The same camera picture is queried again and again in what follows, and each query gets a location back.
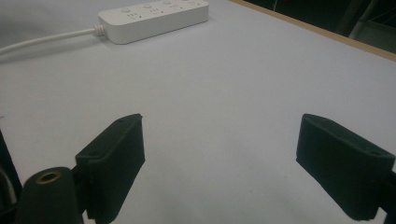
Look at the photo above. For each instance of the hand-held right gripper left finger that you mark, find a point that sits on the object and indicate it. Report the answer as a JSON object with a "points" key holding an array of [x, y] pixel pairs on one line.
{"points": [[113, 161]]}

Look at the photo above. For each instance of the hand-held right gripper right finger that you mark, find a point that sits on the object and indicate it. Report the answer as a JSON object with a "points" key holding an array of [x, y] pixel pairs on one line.
{"points": [[342, 168]]}

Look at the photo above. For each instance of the metal stand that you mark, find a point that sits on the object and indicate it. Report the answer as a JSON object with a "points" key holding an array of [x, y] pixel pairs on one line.
{"points": [[370, 25]]}

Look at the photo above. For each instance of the white power strip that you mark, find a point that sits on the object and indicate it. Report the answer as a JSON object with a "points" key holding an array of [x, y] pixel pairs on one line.
{"points": [[154, 19]]}

